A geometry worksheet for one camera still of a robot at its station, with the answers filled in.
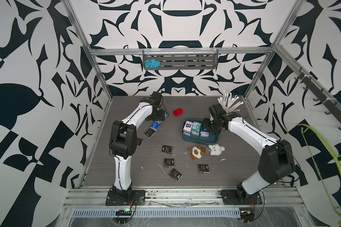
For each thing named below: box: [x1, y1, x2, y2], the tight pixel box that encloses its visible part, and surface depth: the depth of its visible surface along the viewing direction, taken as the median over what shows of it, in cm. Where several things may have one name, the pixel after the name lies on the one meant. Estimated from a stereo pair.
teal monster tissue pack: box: [190, 121, 202, 136], surface depth 96 cm
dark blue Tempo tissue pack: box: [199, 128, 209, 138], surface depth 96 cm
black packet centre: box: [161, 145, 173, 154], surface depth 91 cm
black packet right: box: [197, 164, 210, 175], surface depth 83 cm
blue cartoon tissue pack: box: [150, 120, 162, 131], surface depth 102 cm
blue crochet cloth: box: [143, 58, 162, 71], surface depth 93 cm
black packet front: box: [168, 168, 183, 183], surface depth 82 cm
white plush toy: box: [206, 143, 226, 157], surface depth 91 cm
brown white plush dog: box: [188, 145, 207, 161], surface depth 89 cm
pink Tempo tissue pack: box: [182, 120, 194, 137], surface depth 98 cm
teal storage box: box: [181, 118, 220, 145], surface depth 98 cm
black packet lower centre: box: [163, 158, 176, 168], surface depth 86 cm
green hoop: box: [297, 123, 341, 225], surface depth 61 cm
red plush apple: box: [173, 107, 184, 117], surface depth 111 cm
